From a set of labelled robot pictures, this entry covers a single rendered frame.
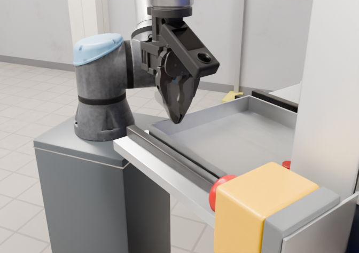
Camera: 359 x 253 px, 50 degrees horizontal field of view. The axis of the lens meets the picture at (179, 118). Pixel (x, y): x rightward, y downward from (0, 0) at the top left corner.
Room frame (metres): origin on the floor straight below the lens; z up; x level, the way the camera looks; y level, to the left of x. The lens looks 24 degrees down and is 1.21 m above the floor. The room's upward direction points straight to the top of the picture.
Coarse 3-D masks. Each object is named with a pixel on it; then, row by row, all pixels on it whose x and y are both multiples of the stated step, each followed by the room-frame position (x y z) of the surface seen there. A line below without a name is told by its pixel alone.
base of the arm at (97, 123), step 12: (120, 96) 0.86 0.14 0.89; (84, 108) 0.85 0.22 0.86; (96, 108) 0.84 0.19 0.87; (108, 108) 0.84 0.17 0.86; (120, 108) 0.86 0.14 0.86; (84, 120) 0.84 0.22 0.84; (96, 120) 0.83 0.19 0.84; (108, 120) 0.84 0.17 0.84; (120, 120) 0.85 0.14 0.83; (132, 120) 0.88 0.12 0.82; (84, 132) 0.83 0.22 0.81; (96, 132) 0.82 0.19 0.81; (108, 132) 0.82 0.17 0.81; (120, 132) 0.84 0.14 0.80
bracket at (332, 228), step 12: (348, 204) 0.26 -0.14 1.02; (324, 216) 0.24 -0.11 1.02; (336, 216) 0.25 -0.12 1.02; (348, 216) 0.26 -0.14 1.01; (300, 228) 0.22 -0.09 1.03; (312, 228) 0.23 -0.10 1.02; (324, 228) 0.24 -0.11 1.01; (336, 228) 0.25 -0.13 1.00; (348, 228) 0.26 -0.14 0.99; (288, 240) 0.21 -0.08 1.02; (300, 240) 0.22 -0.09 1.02; (312, 240) 0.23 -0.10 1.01; (324, 240) 0.24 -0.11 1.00; (336, 240) 0.25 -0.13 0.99; (288, 252) 0.21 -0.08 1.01; (300, 252) 0.22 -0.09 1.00; (312, 252) 0.23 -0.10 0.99; (324, 252) 0.24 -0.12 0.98; (336, 252) 0.26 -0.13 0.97
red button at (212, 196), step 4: (224, 176) 0.31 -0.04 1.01; (228, 176) 0.31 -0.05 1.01; (232, 176) 0.31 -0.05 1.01; (236, 176) 0.31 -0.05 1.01; (220, 180) 0.30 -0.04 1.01; (224, 180) 0.30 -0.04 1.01; (228, 180) 0.30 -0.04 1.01; (216, 184) 0.30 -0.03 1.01; (220, 184) 0.30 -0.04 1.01; (212, 188) 0.30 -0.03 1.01; (212, 192) 0.30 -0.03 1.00; (212, 196) 0.30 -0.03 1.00; (212, 200) 0.30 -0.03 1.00; (212, 204) 0.29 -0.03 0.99; (212, 208) 0.30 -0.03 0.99
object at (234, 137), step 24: (168, 120) 0.66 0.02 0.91; (192, 120) 0.70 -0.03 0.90; (216, 120) 0.74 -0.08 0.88; (240, 120) 0.74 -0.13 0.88; (264, 120) 0.74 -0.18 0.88; (288, 120) 0.70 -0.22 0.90; (168, 144) 0.59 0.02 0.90; (192, 144) 0.63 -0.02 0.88; (216, 144) 0.63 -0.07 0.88; (240, 144) 0.63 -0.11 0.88; (264, 144) 0.63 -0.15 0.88; (288, 144) 0.63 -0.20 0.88; (216, 168) 0.49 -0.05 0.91; (240, 168) 0.54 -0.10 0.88
